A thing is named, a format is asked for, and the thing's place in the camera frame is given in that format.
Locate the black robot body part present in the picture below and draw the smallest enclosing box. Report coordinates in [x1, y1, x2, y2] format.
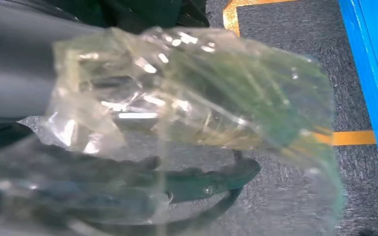
[45, 0, 209, 33]

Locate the yellow floor tape rectangle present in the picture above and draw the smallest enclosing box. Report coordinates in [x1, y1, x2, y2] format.
[223, 0, 377, 146]

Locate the blue metal shelf rack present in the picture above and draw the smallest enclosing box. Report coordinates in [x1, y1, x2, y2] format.
[338, 0, 378, 219]

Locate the clear plastic film wrap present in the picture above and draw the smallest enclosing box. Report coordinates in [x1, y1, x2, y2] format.
[0, 26, 345, 236]

